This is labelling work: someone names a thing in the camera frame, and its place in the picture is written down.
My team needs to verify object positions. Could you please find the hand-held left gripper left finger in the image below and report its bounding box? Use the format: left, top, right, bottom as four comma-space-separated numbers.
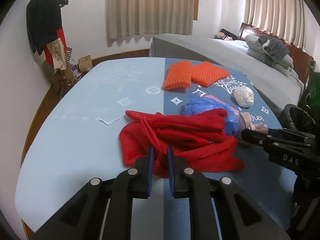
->
30, 145, 154, 240

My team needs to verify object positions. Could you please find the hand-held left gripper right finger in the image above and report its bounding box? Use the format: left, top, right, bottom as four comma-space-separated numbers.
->
167, 145, 292, 240

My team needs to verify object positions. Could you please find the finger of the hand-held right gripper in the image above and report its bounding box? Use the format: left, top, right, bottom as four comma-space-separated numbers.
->
267, 128, 315, 141
241, 128, 276, 148

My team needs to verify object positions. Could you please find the pink cloth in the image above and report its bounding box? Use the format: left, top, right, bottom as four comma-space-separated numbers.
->
237, 112, 269, 133

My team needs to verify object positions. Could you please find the waste bin with black liner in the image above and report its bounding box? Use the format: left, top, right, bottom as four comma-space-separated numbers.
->
277, 71, 320, 134

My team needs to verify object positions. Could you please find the red cloth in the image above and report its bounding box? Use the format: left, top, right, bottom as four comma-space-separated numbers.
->
119, 109, 245, 179

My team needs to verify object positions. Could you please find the blue plastic bag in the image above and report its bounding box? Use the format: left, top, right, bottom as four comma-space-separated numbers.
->
182, 95, 242, 137

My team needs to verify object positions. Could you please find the narrow orange foam net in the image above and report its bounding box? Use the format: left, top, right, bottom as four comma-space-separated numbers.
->
162, 60, 193, 91

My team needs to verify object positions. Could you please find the wide orange foam net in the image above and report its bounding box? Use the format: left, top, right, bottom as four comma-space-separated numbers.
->
190, 62, 230, 87

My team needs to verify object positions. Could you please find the wooden headboard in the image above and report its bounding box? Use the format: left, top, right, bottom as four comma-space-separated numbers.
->
237, 22, 314, 85

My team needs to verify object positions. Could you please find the dark grey blanket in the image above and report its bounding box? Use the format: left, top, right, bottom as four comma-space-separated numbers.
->
258, 34, 290, 63

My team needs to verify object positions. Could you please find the blue tablecloth white print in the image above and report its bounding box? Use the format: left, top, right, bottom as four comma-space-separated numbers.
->
15, 57, 298, 233

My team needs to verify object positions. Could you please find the folded light grey duvet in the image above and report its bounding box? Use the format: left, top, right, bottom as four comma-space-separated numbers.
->
245, 34, 299, 77

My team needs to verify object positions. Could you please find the bed with grey sheet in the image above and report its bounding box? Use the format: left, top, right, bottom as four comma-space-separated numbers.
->
149, 33, 305, 120

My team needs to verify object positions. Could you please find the pink soft object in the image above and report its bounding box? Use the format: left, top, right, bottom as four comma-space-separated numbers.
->
214, 32, 234, 41

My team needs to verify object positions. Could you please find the brown paper bag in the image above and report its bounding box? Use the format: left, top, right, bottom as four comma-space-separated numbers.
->
78, 55, 94, 73

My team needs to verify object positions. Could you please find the purple appliance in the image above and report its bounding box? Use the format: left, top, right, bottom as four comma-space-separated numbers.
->
70, 64, 82, 80

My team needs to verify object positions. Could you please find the striped bag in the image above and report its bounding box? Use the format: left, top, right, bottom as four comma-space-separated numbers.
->
45, 47, 73, 77

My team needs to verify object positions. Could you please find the beige canvas tote bag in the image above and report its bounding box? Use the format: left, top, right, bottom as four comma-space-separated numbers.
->
46, 38, 67, 70

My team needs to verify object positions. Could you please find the red bag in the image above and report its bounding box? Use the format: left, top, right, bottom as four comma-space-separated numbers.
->
44, 29, 67, 65

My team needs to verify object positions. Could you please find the wide beige curtain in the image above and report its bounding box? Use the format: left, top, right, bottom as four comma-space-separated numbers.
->
105, 0, 195, 47

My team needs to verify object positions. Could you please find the black coat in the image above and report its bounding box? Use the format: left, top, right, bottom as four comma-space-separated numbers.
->
26, 0, 63, 55

